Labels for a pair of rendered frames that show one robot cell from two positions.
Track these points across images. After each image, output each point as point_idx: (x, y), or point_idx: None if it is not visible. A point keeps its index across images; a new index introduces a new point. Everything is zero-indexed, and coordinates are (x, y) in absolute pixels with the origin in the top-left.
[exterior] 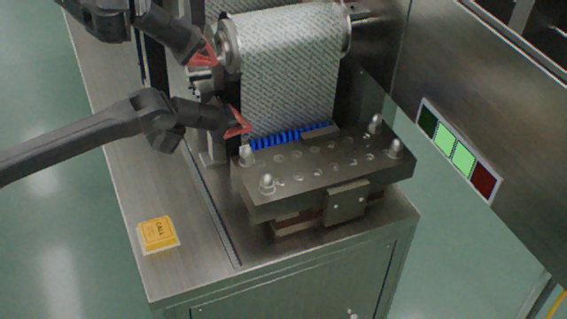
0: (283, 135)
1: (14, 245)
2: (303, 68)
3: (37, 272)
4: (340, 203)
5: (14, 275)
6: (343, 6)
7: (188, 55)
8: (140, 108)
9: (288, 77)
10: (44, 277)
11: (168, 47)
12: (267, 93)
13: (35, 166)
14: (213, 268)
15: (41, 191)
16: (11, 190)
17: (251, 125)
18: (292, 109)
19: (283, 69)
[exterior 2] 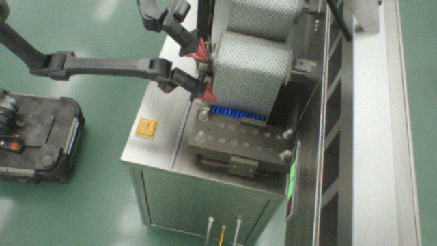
0: (233, 112)
1: (128, 76)
2: (253, 85)
3: (130, 96)
4: (237, 166)
5: (119, 92)
6: (290, 63)
7: (184, 53)
8: (152, 67)
9: (243, 85)
10: (131, 101)
11: (177, 44)
12: (229, 88)
13: (93, 72)
14: (159, 160)
15: (156, 53)
16: (143, 45)
17: (216, 98)
18: (244, 101)
19: (241, 80)
